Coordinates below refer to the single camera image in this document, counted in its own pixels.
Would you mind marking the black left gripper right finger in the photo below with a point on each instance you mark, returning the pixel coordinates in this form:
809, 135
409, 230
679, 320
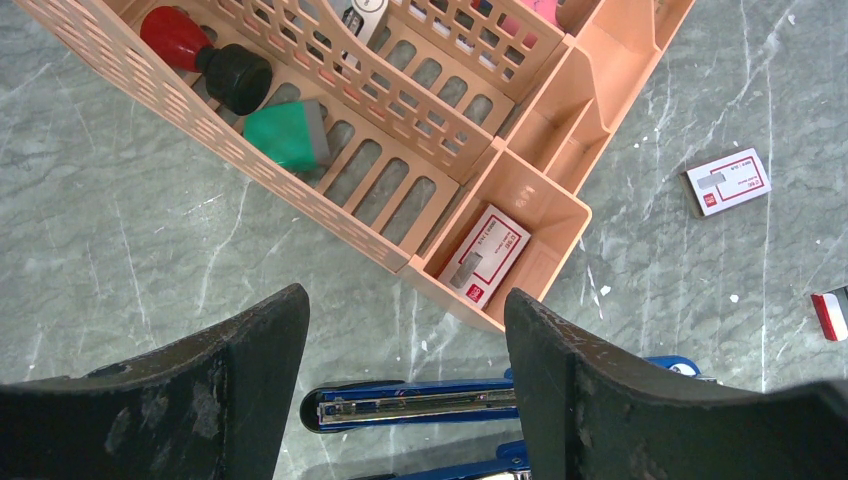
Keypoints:
591, 410

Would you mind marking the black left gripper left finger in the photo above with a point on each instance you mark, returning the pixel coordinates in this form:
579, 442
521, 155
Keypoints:
211, 405

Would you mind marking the blue metal stapler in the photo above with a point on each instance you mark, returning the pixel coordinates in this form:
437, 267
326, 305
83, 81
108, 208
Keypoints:
338, 407

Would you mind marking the small staple box sleeve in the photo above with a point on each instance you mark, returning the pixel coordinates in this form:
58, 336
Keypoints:
724, 183

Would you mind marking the grey white stapler remover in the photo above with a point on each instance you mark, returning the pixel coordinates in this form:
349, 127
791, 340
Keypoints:
365, 19

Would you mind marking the staple box in organizer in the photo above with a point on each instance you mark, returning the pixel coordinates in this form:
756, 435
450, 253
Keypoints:
481, 262

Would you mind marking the green round item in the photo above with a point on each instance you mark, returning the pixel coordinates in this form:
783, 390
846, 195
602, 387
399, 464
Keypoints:
292, 135

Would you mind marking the orange plastic file organizer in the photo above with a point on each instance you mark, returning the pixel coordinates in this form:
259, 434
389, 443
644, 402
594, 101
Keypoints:
463, 104

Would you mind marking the black round item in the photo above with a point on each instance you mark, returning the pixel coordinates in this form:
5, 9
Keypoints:
236, 77

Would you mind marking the red round item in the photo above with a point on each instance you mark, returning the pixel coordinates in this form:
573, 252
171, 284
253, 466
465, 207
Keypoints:
175, 37

